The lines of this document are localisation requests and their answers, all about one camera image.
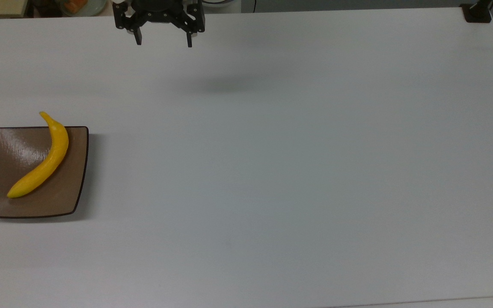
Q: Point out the brown square ceramic plate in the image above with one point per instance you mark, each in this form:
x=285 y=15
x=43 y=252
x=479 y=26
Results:
x=62 y=188

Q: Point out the glass bowl with orange contents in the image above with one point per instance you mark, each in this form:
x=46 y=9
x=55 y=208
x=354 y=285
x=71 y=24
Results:
x=81 y=6

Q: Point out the yellow banana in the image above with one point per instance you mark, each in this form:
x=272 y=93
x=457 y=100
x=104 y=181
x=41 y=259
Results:
x=51 y=160

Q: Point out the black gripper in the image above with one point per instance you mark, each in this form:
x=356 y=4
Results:
x=158 y=10

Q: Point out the black table clamp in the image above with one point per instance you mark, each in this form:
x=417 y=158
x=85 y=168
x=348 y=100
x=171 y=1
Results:
x=477 y=12

